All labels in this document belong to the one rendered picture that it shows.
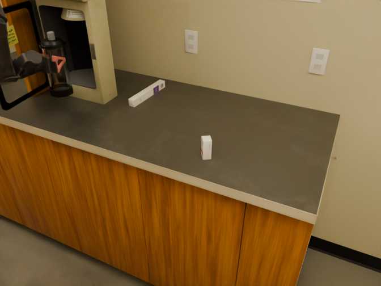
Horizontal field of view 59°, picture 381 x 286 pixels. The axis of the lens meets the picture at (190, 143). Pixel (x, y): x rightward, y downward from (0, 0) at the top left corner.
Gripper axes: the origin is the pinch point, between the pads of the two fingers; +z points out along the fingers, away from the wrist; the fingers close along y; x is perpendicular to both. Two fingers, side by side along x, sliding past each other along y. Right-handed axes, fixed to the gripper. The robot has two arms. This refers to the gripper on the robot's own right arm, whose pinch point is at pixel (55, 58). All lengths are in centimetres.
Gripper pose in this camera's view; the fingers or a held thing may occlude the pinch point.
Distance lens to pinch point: 160.4
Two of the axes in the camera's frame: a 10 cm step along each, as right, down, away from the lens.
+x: -0.2, 8.6, 5.1
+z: 4.1, -4.6, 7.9
